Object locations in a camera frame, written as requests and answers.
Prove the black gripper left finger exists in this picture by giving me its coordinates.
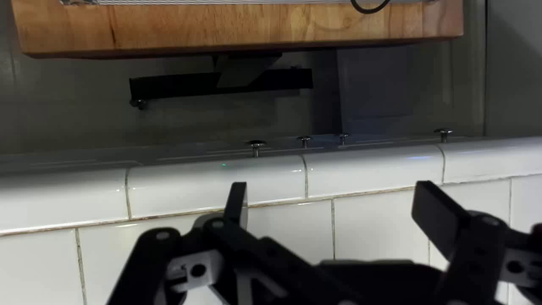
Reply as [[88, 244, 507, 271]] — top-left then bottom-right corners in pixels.
[[107, 180, 352, 305]]

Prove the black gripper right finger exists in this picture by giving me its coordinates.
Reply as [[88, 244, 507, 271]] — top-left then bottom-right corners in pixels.
[[410, 180, 542, 305]]

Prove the grey table leg column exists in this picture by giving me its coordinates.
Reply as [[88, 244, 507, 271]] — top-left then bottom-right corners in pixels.
[[312, 47, 347, 137]]

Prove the black cable loop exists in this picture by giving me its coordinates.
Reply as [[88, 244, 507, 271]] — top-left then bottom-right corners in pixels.
[[349, 0, 393, 15]]

